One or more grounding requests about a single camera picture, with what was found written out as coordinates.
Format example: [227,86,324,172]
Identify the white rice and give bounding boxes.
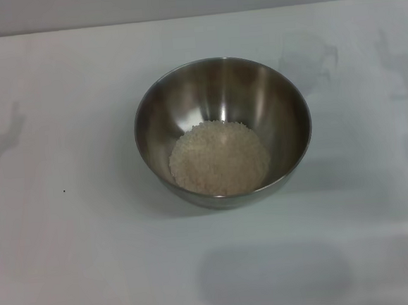
[166,116,274,201]

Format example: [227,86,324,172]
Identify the stainless steel mixing bowl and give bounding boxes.
[128,49,318,217]

